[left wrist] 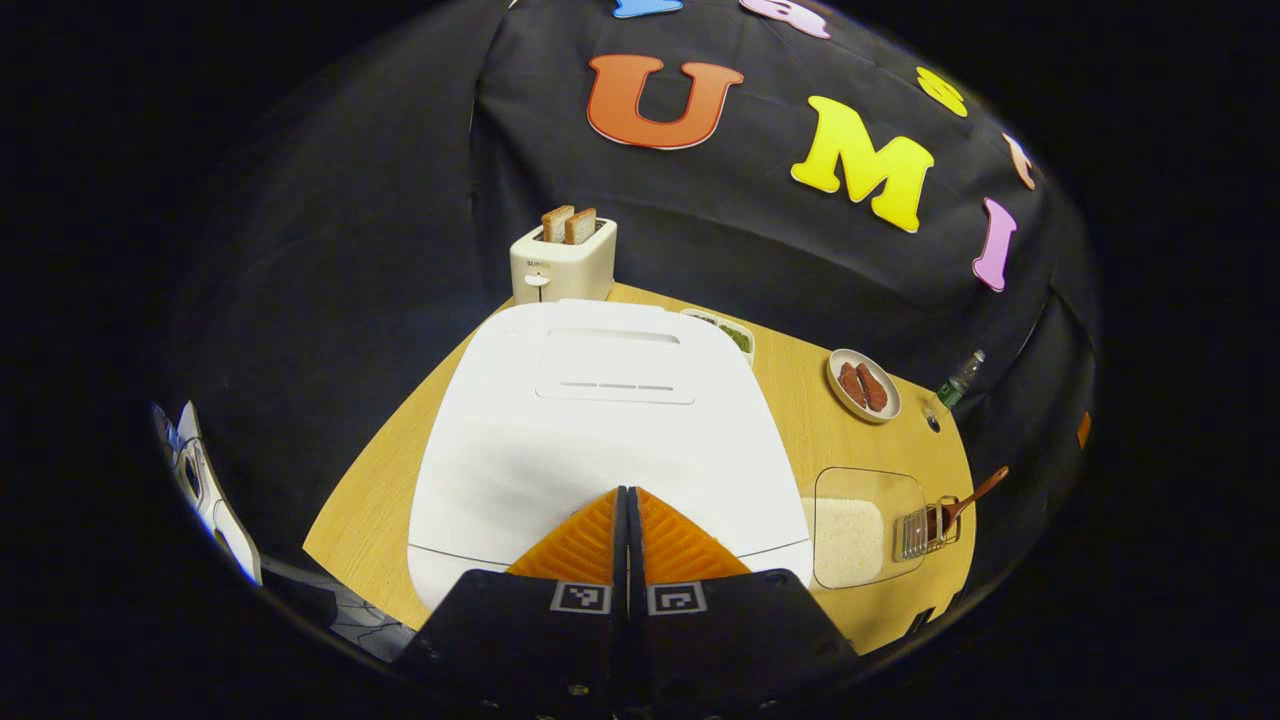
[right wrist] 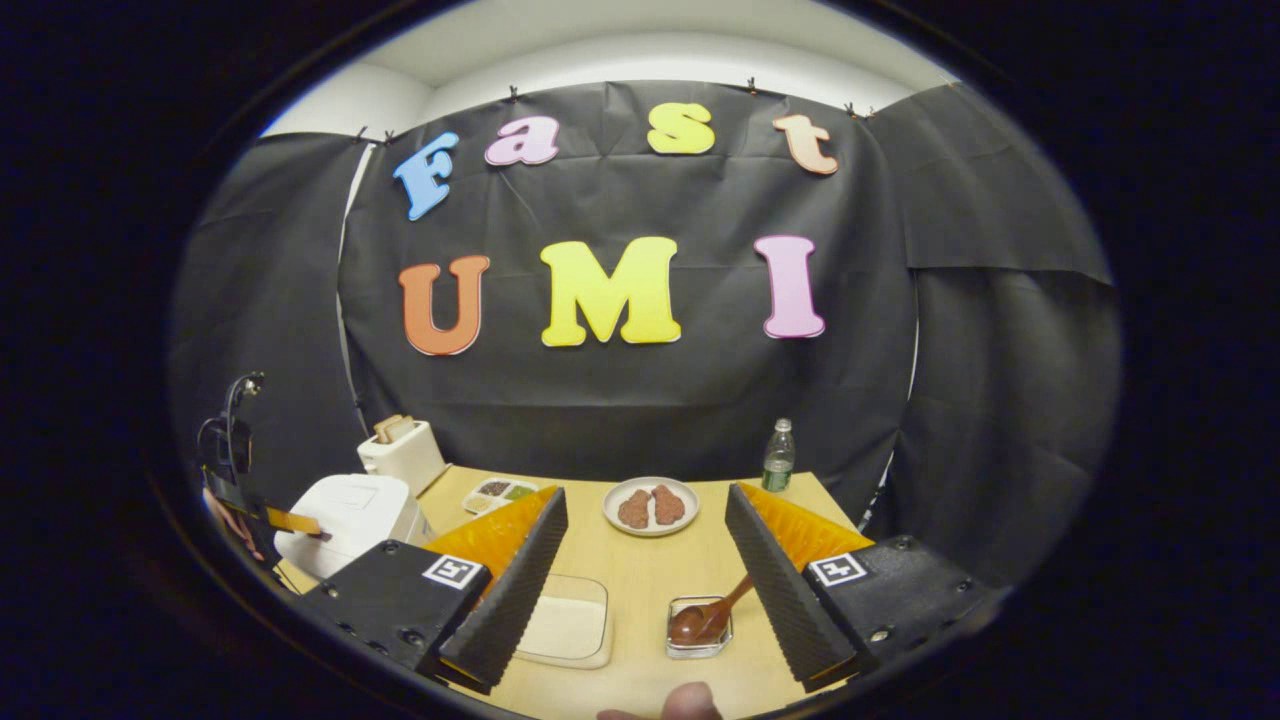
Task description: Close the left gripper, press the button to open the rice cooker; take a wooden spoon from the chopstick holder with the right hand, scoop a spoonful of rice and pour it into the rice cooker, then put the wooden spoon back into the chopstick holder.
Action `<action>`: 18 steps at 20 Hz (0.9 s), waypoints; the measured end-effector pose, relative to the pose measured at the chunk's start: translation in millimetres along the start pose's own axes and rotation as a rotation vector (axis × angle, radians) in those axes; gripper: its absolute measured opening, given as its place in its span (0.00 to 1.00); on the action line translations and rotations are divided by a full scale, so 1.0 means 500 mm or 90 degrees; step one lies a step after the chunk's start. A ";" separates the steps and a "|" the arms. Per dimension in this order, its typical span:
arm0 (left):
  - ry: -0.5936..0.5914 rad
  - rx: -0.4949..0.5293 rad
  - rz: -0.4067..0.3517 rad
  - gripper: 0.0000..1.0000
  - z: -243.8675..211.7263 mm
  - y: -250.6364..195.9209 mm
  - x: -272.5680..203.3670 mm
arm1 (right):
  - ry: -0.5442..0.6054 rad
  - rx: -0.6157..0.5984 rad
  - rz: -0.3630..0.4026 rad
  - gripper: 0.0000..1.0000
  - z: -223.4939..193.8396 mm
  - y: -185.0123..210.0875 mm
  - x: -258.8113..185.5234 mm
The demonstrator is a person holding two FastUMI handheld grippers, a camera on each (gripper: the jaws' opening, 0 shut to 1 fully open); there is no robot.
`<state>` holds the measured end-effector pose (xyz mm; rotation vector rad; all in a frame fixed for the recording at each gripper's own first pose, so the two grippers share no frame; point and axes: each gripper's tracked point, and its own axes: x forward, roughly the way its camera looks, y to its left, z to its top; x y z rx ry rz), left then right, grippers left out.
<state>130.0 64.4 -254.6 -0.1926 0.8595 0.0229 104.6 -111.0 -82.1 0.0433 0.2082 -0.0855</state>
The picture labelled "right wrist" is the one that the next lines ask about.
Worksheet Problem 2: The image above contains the clear chopstick holder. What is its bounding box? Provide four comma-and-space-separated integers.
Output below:
666, 596, 734, 660

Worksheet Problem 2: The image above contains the clear container of rice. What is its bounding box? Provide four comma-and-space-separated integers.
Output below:
515, 574, 614, 669

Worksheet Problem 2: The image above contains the clear water bottle green label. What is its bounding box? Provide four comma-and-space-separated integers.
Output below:
762, 418, 797, 493

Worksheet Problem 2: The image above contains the white rice cooker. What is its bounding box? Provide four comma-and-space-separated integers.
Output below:
273, 474, 433, 581

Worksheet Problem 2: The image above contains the black backdrop cloth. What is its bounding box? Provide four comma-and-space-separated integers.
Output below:
168, 80, 1121, 591

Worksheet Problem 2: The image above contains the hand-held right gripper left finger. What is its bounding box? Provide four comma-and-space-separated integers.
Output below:
298, 487, 568, 696

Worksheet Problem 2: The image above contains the white divided grain dish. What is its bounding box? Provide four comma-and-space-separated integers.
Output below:
462, 477, 541, 516

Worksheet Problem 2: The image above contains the brown wooden spoon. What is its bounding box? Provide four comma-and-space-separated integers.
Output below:
668, 574, 756, 646

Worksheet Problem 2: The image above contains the white toaster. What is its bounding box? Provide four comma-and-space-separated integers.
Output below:
357, 415, 449, 498

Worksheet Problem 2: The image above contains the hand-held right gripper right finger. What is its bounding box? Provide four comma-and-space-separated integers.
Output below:
724, 482, 991, 693

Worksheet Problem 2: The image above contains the white round plate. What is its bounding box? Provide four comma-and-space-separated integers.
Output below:
603, 476, 701, 538

